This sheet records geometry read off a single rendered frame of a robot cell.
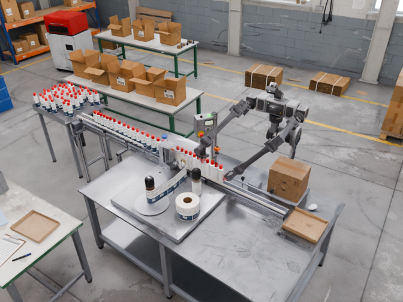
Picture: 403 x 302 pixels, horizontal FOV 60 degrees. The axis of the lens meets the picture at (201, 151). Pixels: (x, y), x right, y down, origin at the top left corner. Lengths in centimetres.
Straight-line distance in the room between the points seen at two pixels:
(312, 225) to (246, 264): 70
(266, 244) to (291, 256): 21
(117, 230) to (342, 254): 239
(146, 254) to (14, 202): 132
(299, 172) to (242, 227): 70
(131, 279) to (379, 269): 249
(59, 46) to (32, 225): 562
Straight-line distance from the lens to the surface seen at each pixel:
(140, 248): 371
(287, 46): 859
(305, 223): 314
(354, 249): 423
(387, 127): 614
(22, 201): 369
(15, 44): 972
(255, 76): 724
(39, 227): 336
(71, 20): 810
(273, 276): 274
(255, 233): 298
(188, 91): 530
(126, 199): 325
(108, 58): 590
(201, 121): 315
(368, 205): 481
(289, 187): 320
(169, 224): 297
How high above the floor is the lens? 302
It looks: 35 degrees down
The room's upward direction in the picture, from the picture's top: 1 degrees counter-clockwise
